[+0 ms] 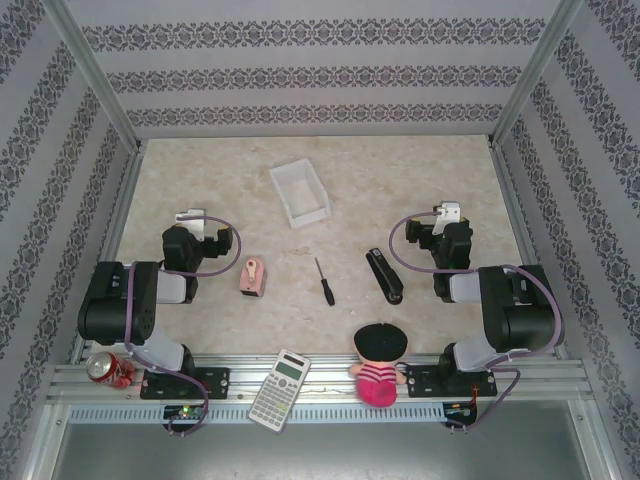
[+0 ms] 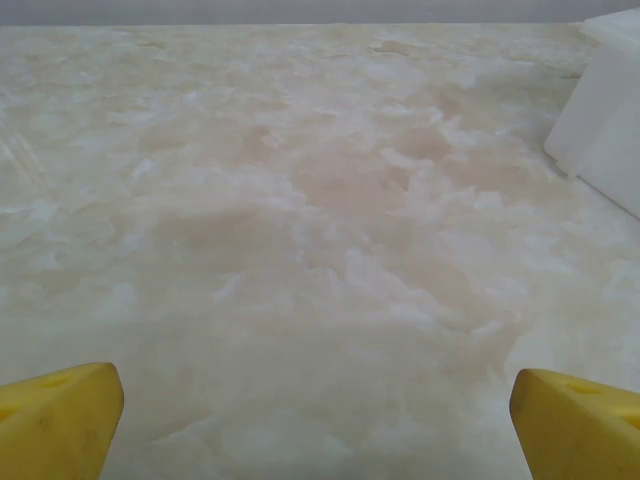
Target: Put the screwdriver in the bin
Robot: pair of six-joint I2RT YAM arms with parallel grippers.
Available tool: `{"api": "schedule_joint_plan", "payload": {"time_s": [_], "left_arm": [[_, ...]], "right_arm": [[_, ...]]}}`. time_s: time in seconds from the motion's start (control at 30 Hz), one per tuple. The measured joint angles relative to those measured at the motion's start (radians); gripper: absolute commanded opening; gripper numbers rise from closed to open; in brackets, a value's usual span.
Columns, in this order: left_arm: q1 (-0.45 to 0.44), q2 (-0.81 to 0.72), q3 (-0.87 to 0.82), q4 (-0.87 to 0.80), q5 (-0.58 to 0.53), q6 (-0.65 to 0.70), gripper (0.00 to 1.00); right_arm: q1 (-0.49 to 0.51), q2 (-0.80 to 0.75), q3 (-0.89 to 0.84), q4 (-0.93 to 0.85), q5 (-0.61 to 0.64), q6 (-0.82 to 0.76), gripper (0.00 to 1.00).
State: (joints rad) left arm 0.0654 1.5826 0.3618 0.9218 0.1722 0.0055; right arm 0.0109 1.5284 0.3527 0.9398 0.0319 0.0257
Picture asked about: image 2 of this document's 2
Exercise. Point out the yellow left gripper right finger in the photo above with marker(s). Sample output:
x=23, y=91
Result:
x=575, y=430

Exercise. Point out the white plastic bin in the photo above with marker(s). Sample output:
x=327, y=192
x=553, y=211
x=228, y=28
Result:
x=607, y=110

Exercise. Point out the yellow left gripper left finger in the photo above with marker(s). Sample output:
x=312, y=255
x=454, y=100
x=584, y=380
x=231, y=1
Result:
x=60, y=425

